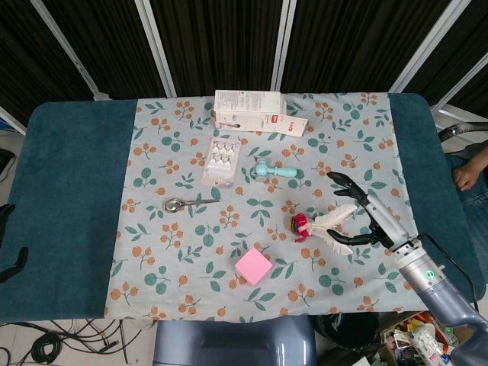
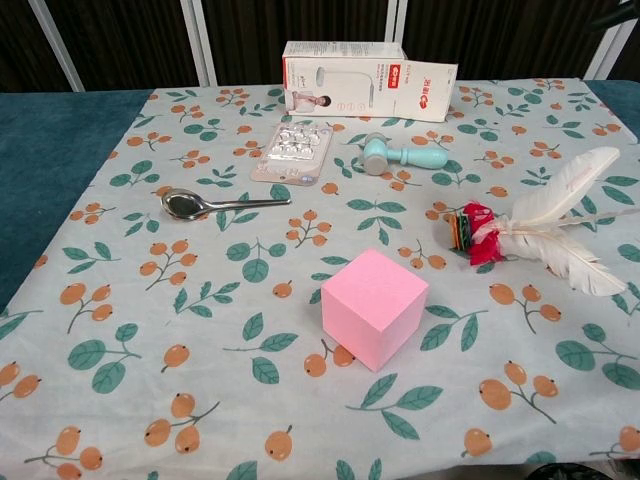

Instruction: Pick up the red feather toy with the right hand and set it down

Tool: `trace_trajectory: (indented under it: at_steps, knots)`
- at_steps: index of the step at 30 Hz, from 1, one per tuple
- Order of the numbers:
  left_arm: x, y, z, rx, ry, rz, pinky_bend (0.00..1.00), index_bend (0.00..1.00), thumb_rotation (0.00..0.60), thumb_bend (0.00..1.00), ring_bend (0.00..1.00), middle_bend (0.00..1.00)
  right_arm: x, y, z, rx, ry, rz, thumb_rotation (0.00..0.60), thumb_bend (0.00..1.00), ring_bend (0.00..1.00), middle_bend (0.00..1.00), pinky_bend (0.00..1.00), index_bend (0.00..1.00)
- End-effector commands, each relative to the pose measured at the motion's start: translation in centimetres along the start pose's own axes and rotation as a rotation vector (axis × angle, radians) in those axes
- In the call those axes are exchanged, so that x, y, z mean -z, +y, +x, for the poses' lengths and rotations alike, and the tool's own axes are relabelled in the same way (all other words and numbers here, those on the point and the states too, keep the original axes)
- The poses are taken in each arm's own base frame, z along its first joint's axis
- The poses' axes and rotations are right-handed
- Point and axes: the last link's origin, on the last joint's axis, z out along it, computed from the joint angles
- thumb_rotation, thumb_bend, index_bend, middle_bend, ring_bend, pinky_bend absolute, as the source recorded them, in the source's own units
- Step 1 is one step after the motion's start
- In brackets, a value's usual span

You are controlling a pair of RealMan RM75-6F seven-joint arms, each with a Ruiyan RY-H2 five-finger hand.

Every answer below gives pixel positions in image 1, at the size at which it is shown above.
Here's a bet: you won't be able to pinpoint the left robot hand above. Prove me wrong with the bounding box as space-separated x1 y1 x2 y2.
0 204 30 284

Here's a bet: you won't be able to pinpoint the clear blister pack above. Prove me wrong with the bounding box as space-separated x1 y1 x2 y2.
201 137 242 188

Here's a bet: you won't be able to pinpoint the teal facial roller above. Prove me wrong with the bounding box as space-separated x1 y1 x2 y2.
253 155 302 182

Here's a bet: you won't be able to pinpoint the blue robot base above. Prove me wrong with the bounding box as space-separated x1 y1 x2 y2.
152 315 318 366

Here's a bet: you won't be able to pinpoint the black cables on floor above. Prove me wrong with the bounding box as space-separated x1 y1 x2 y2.
0 318 156 366

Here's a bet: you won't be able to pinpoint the white product box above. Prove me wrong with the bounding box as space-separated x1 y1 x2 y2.
213 89 309 136

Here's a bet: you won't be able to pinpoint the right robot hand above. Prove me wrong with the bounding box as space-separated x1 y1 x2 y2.
327 171 419 252

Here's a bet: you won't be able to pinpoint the blue jeans leg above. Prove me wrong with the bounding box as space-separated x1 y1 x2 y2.
446 154 488 264

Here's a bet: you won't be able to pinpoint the black trash bin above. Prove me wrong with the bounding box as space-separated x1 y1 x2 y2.
316 311 382 361

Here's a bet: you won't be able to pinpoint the black bag with strap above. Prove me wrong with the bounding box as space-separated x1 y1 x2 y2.
437 120 488 157

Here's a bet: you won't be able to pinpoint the teal table cover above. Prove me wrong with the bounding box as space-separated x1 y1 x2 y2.
0 92 487 325

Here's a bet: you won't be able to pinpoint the person's hand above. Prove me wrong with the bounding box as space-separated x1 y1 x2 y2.
453 154 488 191

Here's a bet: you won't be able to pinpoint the floral tablecloth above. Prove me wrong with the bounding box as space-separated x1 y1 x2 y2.
103 91 435 320

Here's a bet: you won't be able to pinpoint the pink cube block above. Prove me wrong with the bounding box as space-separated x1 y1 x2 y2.
234 246 273 286

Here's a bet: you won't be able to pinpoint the metal spoon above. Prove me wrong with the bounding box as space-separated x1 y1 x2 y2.
163 197 222 212

